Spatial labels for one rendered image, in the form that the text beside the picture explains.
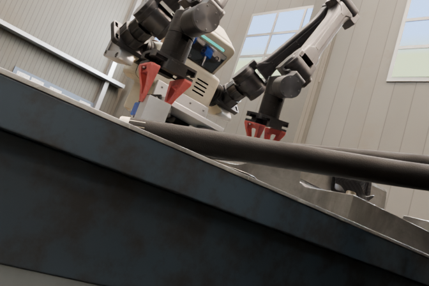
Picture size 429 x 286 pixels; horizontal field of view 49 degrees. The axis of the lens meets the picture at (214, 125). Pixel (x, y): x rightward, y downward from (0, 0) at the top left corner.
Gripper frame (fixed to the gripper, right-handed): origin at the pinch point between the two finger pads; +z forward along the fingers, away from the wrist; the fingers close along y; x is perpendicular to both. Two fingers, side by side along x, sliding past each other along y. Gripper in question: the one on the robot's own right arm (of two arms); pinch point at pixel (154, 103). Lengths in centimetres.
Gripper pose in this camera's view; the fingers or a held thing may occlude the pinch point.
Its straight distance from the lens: 94.4
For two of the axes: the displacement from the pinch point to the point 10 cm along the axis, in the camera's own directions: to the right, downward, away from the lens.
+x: -5.1, -0.2, 8.6
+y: 7.9, 3.9, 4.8
